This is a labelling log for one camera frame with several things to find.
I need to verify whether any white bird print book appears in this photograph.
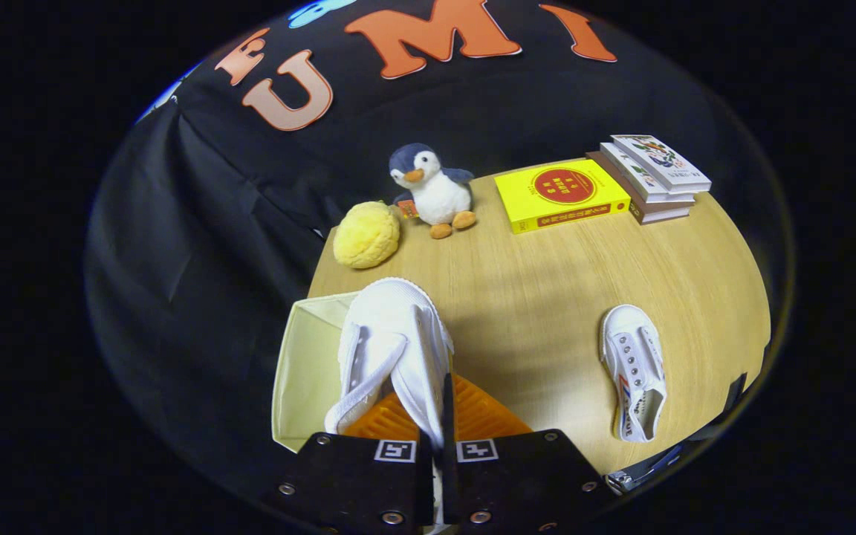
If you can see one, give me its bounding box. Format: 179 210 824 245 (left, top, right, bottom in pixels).
611 134 713 195

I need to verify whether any yellow book with red circle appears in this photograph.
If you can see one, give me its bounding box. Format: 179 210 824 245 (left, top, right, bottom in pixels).
493 159 632 236

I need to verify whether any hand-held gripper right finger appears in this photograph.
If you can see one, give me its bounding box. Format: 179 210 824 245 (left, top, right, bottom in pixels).
439 374 615 535

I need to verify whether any penguin plush toy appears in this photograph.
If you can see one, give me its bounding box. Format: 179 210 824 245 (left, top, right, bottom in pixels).
389 143 478 240

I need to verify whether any beige fabric storage box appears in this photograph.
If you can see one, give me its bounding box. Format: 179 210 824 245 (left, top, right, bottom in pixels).
272 291 363 453

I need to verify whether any brown cover book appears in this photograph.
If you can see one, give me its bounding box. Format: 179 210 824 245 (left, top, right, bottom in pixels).
586 151 692 225

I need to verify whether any yellow round plush toy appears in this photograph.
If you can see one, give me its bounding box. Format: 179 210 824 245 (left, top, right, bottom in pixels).
333 201 402 270

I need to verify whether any white illustrated book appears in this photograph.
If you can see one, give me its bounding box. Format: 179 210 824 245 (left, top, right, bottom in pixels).
600 141 696 204

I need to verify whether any white canvas shoe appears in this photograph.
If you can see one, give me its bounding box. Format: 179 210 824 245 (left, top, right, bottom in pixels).
600 305 669 444
324 277 455 448

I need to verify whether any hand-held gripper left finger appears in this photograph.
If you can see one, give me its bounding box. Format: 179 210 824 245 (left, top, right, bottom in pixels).
261 392 436 535

